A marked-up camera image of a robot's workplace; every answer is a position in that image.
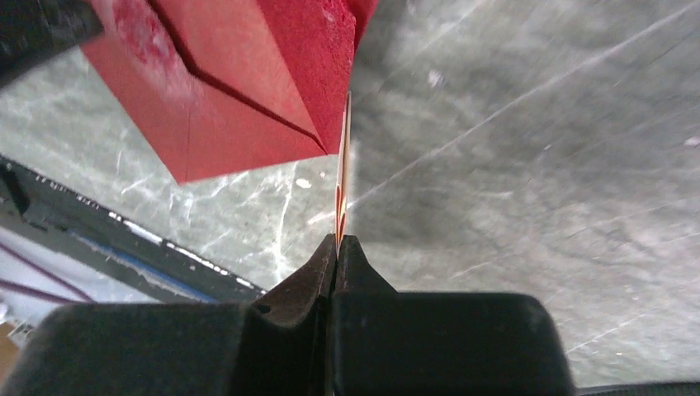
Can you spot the tan paper letter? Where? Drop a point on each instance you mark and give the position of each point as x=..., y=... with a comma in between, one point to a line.
x=341, y=199

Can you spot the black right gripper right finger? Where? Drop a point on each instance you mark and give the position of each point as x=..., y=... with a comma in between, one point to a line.
x=386, y=342

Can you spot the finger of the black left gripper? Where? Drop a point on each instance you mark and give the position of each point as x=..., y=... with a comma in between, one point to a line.
x=33, y=32

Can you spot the red paper envelope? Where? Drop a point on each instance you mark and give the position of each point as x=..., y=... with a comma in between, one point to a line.
x=218, y=87

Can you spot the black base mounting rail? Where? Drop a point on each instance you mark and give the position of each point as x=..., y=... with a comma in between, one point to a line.
x=46, y=212

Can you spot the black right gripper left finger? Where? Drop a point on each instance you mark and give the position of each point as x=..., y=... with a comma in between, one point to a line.
x=274, y=345

